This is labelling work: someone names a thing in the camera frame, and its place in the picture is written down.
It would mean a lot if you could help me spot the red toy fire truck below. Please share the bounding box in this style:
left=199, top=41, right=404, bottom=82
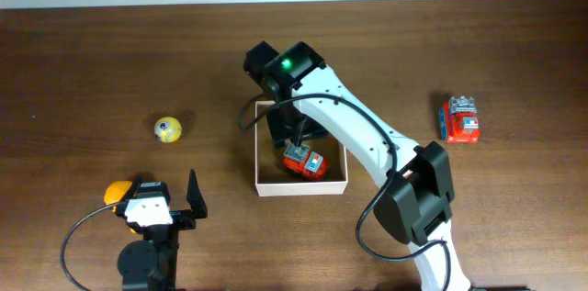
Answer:
left=283, top=143, right=329, bottom=182

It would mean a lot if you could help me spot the red toy tank vehicle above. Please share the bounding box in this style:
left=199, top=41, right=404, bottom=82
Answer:
left=439, top=96, right=480, bottom=144

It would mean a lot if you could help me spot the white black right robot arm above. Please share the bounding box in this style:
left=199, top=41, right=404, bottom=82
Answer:
left=243, top=41, right=473, bottom=290

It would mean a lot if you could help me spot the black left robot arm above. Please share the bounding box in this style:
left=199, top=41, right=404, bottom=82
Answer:
left=105, top=171, right=208, bottom=290

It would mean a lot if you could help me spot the orange ball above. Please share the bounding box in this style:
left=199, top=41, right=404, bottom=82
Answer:
left=103, top=181, right=133, bottom=205

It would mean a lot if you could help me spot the pink cardboard box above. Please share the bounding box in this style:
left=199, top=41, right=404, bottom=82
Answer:
left=254, top=119, right=349, bottom=196

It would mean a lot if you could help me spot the yellow grey toy ball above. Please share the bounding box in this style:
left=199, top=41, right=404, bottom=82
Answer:
left=154, top=117, right=182, bottom=143

